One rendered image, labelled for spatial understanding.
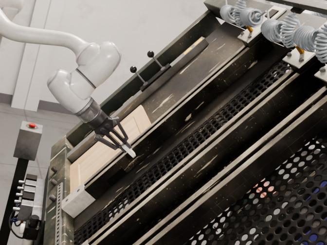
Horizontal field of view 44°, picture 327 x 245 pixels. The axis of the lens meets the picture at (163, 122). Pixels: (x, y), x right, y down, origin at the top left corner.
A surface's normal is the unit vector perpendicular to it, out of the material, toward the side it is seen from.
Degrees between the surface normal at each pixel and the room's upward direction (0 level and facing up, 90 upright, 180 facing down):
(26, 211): 90
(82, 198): 90
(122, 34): 90
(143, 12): 90
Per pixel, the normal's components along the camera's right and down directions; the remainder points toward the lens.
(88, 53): -0.10, -0.25
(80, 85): 0.33, 0.10
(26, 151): 0.22, 0.37
